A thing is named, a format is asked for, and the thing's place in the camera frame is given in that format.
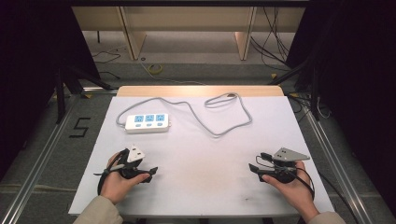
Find dark curtain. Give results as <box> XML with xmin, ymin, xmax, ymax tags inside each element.
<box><xmin>285</xmin><ymin>0</ymin><xmax>396</xmax><ymax>216</ymax></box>
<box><xmin>0</xmin><ymin>4</ymin><xmax>101</xmax><ymax>180</ymax></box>

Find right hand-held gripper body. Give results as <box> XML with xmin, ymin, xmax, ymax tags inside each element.
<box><xmin>263</xmin><ymin>147</ymin><xmax>312</xmax><ymax>185</ymax></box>

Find grey power strip cable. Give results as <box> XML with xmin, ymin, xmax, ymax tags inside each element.
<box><xmin>115</xmin><ymin>91</ymin><xmax>253</xmax><ymax>138</ymax></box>

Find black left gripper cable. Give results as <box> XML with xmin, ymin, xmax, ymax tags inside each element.
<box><xmin>93</xmin><ymin>148</ymin><xmax>130</xmax><ymax>196</ymax></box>

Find yellow tape roll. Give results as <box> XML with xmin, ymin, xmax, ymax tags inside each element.
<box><xmin>147</xmin><ymin>63</ymin><xmax>163</xmax><ymax>76</ymax></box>

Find white power strip blue sockets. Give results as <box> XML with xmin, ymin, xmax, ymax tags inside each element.
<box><xmin>124</xmin><ymin>112</ymin><xmax>172</xmax><ymax>135</ymax></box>

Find light wooden desk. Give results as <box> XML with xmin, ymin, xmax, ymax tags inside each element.
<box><xmin>71</xmin><ymin>6</ymin><xmax>306</xmax><ymax>62</ymax></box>

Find thin black floor cable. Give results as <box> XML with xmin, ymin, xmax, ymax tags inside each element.
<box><xmin>91</xmin><ymin>49</ymin><xmax>122</xmax><ymax>80</ymax></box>

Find person's left hand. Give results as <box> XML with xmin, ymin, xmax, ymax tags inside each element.
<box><xmin>99</xmin><ymin>151</ymin><xmax>151</xmax><ymax>206</ymax></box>

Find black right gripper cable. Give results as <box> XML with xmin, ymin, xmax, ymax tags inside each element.
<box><xmin>255</xmin><ymin>155</ymin><xmax>360</xmax><ymax>224</ymax></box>

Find person's right hand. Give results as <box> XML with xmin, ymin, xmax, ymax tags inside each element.
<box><xmin>262</xmin><ymin>161</ymin><xmax>320</xmax><ymax>222</ymax></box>

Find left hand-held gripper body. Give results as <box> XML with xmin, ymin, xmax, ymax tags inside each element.
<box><xmin>117</xmin><ymin>144</ymin><xmax>148</xmax><ymax>180</ymax></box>

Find aluminium floor rail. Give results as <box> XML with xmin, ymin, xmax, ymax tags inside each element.
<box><xmin>303</xmin><ymin>106</ymin><xmax>376</xmax><ymax>224</ymax></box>
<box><xmin>0</xmin><ymin>92</ymin><xmax>82</xmax><ymax>224</ymax></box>

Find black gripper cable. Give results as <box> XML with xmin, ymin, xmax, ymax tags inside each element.
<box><xmin>93</xmin><ymin>148</ymin><xmax>130</xmax><ymax>196</ymax></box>
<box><xmin>255</xmin><ymin>155</ymin><xmax>360</xmax><ymax>224</ymax></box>

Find white floor cable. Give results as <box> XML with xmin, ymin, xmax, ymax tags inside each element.
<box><xmin>139</xmin><ymin>59</ymin><xmax>207</xmax><ymax>86</ymax></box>

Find black metal stand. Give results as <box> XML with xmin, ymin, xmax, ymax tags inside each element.
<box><xmin>54</xmin><ymin>63</ymin><xmax>115</xmax><ymax>125</ymax></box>
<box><xmin>268</xmin><ymin>57</ymin><xmax>322</xmax><ymax>121</ymax></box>

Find black floor cables bundle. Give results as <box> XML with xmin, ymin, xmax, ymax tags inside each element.
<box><xmin>249</xmin><ymin>7</ymin><xmax>291</xmax><ymax>67</ymax></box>

